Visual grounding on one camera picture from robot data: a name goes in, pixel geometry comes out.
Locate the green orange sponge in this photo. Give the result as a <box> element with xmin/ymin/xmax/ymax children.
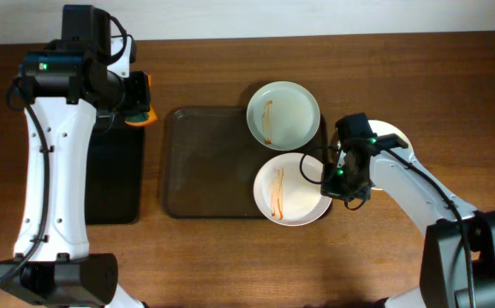
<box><xmin>125</xmin><ymin>71</ymin><xmax>158</xmax><ymax>127</ymax></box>

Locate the white plate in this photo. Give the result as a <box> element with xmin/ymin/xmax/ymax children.
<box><xmin>253</xmin><ymin>152</ymin><xmax>332</xmax><ymax>227</ymax></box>
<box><xmin>328</xmin><ymin>119</ymin><xmax>415</xmax><ymax>192</ymax></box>

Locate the pale green plate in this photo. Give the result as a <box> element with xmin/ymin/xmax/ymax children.
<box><xmin>246</xmin><ymin>81</ymin><xmax>320</xmax><ymax>151</ymax></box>

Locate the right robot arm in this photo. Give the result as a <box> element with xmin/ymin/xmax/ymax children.
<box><xmin>321</xmin><ymin>113</ymin><xmax>495</xmax><ymax>308</ymax></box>

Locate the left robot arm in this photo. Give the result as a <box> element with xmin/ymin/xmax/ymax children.
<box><xmin>0</xmin><ymin>4</ymin><xmax>156</xmax><ymax>307</ymax></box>

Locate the black small tray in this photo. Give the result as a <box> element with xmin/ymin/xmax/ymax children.
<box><xmin>85</xmin><ymin>125</ymin><xmax>145</xmax><ymax>225</ymax></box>

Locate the brown plastic tray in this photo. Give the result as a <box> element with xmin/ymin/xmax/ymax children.
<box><xmin>160</xmin><ymin>106</ymin><xmax>331</xmax><ymax>220</ymax></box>

